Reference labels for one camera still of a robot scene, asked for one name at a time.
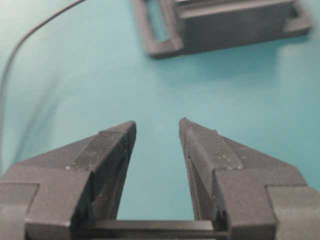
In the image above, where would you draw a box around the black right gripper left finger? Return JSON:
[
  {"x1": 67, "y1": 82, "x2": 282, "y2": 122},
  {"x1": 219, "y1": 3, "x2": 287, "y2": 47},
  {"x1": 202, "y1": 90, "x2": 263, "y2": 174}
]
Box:
[{"x1": 0, "y1": 121, "x2": 137, "y2": 240}]

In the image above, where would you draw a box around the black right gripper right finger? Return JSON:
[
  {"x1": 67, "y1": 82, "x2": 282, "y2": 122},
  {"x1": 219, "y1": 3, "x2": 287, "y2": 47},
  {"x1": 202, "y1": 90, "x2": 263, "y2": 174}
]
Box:
[{"x1": 179, "y1": 118, "x2": 320, "y2": 240}]

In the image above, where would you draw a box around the black bench vise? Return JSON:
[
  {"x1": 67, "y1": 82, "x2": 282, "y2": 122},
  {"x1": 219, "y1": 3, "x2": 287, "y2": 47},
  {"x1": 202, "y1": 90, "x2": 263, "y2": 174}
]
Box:
[{"x1": 132, "y1": 0, "x2": 312, "y2": 59}]

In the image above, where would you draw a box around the black cable top right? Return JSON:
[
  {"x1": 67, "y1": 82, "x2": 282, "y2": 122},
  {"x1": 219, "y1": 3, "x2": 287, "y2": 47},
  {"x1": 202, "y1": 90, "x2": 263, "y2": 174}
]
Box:
[{"x1": 0, "y1": 0, "x2": 87, "y2": 131}]

